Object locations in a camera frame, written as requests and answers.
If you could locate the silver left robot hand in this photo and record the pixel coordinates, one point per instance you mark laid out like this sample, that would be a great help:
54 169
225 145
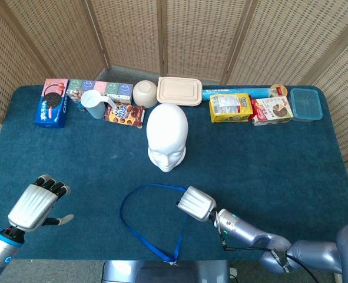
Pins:
29 206

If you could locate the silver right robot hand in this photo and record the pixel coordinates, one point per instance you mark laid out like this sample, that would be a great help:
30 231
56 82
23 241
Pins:
195 203

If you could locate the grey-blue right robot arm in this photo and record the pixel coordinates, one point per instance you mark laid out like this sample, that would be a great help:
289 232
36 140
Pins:
250 233

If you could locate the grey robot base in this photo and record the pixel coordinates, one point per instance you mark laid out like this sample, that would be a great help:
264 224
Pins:
132 272

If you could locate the teal table cloth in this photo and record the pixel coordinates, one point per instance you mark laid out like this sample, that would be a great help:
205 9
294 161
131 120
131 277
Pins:
73 159

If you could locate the white foam mannequin head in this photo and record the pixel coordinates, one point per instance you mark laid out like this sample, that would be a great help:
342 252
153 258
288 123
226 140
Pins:
167 132

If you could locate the blue Oreo cookie box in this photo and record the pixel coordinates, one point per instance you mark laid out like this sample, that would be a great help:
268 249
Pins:
51 112

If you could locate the yellow Lipo biscuit bag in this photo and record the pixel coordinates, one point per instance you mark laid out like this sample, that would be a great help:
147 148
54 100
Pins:
229 109

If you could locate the brown chocolate biscuit box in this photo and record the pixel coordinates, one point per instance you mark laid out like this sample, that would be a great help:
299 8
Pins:
126 116

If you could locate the beige lidded lunch box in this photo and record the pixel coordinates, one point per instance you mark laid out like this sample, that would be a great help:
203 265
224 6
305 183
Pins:
178 91

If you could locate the red white cookie box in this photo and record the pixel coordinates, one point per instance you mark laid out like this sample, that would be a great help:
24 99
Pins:
272 113

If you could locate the pale blue plastic mug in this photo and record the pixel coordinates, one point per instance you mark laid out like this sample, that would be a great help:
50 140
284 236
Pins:
92 106

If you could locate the beige bowl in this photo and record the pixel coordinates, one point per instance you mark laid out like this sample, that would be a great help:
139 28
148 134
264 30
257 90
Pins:
144 92

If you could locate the cyan plastic roll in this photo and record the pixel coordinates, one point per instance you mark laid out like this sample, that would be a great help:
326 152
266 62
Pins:
259 92

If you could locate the small round snack cup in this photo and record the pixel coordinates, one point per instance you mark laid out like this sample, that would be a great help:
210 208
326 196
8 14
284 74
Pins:
278 89

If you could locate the pastel multicolour carton pack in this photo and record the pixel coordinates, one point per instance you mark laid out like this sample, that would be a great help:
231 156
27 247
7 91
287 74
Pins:
112 88

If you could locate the blue transparent food container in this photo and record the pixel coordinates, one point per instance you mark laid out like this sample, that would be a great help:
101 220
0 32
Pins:
305 103

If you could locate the wicker folding screen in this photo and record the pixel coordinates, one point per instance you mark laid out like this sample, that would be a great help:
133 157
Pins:
191 35

